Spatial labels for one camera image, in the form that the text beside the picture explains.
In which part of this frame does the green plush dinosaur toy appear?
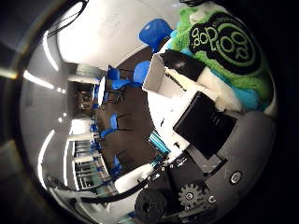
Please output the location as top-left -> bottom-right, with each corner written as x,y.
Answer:
167,6 -> 278,116

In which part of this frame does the grey fabric container box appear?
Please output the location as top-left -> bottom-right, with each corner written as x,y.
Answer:
142,52 -> 188,101

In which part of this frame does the blue chair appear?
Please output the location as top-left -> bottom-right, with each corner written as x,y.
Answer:
133,60 -> 152,85
138,18 -> 174,52
107,64 -> 132,91

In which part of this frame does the teal striped rail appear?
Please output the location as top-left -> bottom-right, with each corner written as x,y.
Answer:
149,130 -> 172,157

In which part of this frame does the black cable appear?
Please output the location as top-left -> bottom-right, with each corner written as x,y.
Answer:
46,0 -> 90,38

